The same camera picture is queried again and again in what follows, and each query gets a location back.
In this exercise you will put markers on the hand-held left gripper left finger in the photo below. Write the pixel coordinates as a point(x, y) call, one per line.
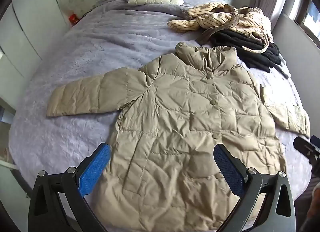
point(93, 169)

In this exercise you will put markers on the beige puffer coat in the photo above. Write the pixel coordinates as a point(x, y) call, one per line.
point(175, 122)

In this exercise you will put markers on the window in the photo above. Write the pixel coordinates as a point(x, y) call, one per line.
point(310, 14)

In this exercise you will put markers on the white wardrobe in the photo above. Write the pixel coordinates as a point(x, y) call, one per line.
point(25, 34)

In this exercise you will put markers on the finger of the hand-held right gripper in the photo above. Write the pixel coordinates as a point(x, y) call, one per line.
point(303, 147)

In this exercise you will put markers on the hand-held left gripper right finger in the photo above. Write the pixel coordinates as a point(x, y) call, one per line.
point(228, 169)

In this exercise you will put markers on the cream striped robe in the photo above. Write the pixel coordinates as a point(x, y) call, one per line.
point(212, 19)

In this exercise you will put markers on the lavender embossed blanket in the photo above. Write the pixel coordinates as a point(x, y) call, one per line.
point(100, 47)

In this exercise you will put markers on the black folded clothes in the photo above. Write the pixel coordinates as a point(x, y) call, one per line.
point(237, 42)

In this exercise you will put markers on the red box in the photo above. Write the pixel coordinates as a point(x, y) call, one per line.
point(73, 19)

